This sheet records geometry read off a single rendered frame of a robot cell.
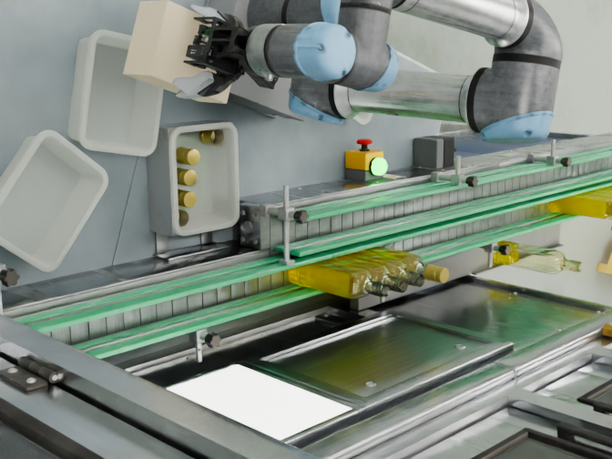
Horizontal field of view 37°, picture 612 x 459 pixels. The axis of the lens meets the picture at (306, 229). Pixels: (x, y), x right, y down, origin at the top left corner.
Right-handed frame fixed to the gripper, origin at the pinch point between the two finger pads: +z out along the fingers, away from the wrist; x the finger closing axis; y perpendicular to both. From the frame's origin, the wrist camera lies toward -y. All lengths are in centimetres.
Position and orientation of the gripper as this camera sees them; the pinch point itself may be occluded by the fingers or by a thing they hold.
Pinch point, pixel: (190, 54)
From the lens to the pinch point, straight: 150.9
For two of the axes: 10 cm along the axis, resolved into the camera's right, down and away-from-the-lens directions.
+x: -2.3, 9.7, -0.2
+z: -7.0, -1.5, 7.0
